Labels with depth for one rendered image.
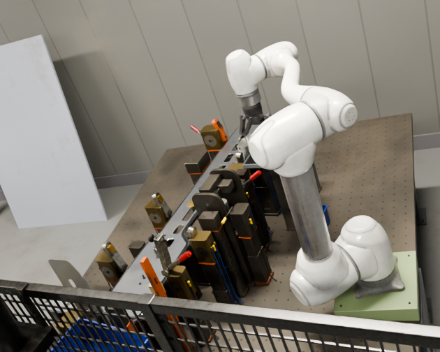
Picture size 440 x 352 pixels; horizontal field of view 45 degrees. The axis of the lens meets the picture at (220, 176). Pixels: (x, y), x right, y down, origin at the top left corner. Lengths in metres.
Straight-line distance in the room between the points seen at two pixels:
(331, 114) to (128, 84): 3.12
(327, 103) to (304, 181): 0.24
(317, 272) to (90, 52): 3.15
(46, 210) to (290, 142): 3.72
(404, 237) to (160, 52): 2.55
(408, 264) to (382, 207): 0.46
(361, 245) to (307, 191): 0.38
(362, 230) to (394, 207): 0.64
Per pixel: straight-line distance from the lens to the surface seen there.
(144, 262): 1.83
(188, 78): 4.25
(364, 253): 1.91
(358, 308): 2.03
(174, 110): 4.43
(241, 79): 2.02
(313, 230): 1.71
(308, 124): 1.49
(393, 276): 2.06
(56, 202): 4.86
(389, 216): 2.48
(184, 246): 2.16
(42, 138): 4.67
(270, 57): 2.05
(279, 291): 2.25
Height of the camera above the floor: 2.22
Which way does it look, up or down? 29 degrees down
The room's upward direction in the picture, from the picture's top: 21 degrees counter-clockwise
